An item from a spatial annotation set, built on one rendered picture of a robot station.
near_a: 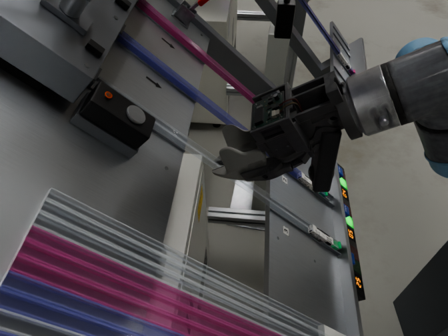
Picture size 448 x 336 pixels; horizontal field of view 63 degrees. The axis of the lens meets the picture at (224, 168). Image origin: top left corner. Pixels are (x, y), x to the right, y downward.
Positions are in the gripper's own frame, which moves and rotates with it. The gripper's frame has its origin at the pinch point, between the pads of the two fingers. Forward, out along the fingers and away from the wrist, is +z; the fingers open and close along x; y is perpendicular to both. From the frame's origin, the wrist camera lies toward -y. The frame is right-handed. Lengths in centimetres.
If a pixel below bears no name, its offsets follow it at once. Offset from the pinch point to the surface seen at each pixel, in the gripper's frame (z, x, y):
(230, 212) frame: 34, -35, -51
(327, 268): -5.9, 5.3, -25.8
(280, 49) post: -2, -58, -17
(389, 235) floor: -5, -51, -114
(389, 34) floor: -35, -222, -132
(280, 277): -2.7, 11.8, -13.5
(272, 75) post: 4, -58, -24
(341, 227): -8.5, -4.3, -29.0
